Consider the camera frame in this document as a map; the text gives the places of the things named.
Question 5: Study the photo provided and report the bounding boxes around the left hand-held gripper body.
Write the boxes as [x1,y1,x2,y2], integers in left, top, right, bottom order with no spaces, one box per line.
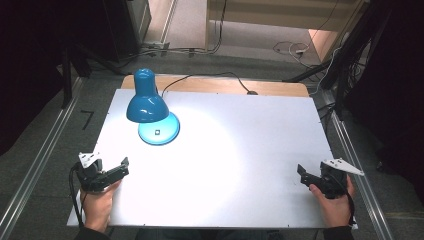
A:
[75,151,116,194]

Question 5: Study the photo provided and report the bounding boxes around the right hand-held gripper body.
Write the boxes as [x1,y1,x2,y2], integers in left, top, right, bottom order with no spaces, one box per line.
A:
[318,158,365,201]

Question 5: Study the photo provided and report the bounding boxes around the blue desk lamp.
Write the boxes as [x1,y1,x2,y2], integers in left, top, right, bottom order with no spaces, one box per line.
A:
[125,67,181,147]

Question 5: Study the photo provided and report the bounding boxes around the person's left hand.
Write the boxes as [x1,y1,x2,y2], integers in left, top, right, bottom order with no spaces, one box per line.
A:
[79,179,123,233]

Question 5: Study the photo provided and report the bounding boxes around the person's right hand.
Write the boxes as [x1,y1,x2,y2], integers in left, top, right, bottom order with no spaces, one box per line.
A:
[308,174,356,230]

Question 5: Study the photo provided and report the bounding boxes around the dark cabinet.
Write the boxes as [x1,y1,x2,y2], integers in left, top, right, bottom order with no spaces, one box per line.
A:
[101,0,153,64]

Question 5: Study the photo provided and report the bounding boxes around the light wooden furniture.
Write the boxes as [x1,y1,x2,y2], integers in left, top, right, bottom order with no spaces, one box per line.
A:
[205,0,369,53]

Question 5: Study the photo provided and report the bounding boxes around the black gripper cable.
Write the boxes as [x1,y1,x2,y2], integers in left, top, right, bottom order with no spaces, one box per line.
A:
[68,165,88,228]

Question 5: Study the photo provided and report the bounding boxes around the aluminium floor rail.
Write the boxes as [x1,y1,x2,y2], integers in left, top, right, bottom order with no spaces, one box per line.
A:
[320,89,396,240]
[0,77,85,240]

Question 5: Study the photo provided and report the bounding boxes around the black wrist strap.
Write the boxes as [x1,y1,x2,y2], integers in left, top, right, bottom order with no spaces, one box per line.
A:
[345,191,357,228]

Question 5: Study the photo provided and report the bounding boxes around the white floor cable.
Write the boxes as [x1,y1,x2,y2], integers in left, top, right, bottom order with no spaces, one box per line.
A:
[272,39,313,63]

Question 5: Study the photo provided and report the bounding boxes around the black lamp cable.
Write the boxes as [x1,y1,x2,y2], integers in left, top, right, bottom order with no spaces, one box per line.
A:
[161,71,259,98]

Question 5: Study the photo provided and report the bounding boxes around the grey floor cables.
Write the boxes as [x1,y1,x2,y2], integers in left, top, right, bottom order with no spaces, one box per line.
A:
[116,0,229,69]

